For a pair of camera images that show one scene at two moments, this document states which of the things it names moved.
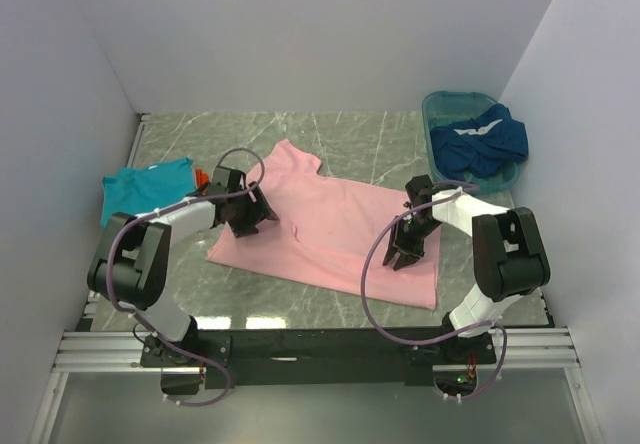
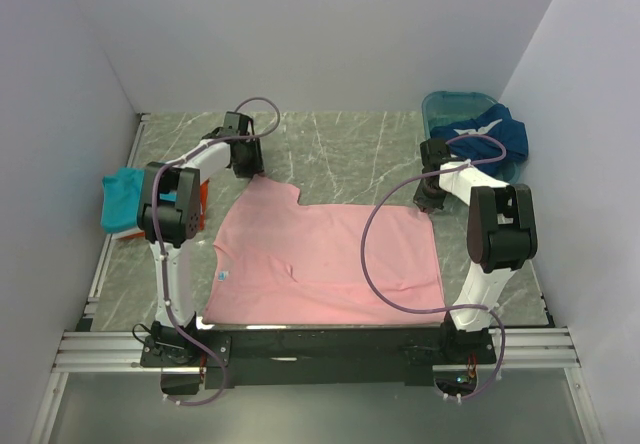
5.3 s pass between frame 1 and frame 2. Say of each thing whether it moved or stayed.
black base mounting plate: stayed
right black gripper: moved
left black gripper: moved
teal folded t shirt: stayed
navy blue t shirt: stayed
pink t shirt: moved
